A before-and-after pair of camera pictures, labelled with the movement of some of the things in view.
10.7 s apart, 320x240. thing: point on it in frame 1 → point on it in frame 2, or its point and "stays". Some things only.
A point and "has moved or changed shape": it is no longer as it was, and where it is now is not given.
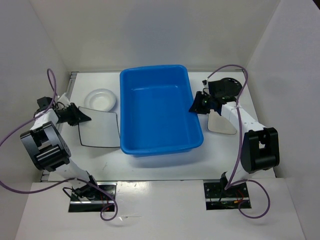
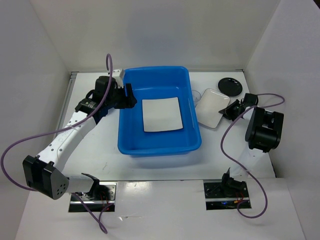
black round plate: x=230 y=86 stays
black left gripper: x=78 y=116 → x=129 y=101
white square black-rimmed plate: x=102 y=130 → x=161 y=114
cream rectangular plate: x=218 y=123 has moved or changed shape
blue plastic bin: x=154 y=116 stays
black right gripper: x=196 y=107 → x=226 y=112
